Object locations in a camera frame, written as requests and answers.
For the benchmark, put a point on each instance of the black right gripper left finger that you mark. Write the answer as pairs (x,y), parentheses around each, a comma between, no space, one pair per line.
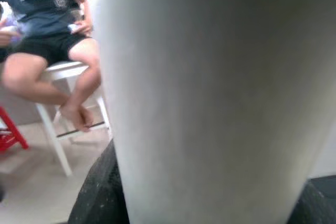
(99,195)

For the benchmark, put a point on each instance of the red stool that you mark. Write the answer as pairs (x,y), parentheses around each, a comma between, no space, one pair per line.
(13,129)

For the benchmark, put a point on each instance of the white wooden stool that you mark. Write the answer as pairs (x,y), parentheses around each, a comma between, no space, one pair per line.
(60,69)

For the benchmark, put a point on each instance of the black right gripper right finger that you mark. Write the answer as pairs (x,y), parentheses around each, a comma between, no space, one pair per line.
(317,211)

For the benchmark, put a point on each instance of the white plastic table leg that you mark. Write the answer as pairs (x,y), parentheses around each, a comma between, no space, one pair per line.
(210,90)

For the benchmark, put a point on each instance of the seated person dark shirt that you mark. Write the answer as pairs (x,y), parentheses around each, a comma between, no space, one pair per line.
(47,11)

